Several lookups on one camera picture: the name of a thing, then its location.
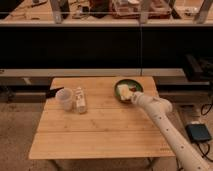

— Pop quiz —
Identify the black power box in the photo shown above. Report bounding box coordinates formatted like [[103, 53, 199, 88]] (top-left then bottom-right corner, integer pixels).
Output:
[[185, 124, 212, 143]]

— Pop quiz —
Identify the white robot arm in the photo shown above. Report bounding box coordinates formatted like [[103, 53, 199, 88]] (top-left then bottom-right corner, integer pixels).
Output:
[[131, 92, 213, 171]]

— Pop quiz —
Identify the clear plastic cup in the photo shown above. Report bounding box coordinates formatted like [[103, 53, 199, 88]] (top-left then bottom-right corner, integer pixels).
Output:
[[55, 88, 73, 111]]

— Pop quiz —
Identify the green ceramic bowl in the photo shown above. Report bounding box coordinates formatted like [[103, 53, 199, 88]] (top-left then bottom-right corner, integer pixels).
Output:
[[114, 79, 143, 103]]

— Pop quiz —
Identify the black equipment at right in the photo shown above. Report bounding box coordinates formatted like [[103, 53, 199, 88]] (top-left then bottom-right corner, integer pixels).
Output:
[[183, 54, 213, 82]]

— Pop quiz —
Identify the white sponge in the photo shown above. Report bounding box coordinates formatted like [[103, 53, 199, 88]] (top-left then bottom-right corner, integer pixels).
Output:
[[118, 84, 133, 100]]

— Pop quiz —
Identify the long wooden shelf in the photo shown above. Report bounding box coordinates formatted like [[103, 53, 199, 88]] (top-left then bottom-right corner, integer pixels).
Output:
[[0, 0, 213, 27]]

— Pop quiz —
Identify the red sausage in bowl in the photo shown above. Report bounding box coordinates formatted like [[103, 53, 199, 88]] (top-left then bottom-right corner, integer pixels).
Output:
[[130, 87, 137, 92]]

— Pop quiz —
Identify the black cable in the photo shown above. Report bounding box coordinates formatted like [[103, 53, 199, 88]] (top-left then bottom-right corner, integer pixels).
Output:
[[197, 141, 212, 157]]

